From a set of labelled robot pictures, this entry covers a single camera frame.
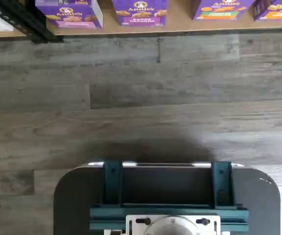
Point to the dark grey robot base platform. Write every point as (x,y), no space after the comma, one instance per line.
(70,208)

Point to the black metal shelving rack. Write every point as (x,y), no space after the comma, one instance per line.
(48,33)
(8,18)

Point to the purple Annie's box orange patch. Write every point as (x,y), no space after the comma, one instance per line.
(278,11)

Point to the wooden shelf board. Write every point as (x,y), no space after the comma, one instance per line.
(155,30)
(4,34)

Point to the purple Annie's box pink patch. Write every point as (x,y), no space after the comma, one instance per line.
(70,17)
(82,2)

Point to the teal metal mounting frame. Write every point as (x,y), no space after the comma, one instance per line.
(111,183)

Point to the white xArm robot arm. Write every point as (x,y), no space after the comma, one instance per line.
(170,227)

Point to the purple Annie's box green patch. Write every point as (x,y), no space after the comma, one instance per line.
(219,9)

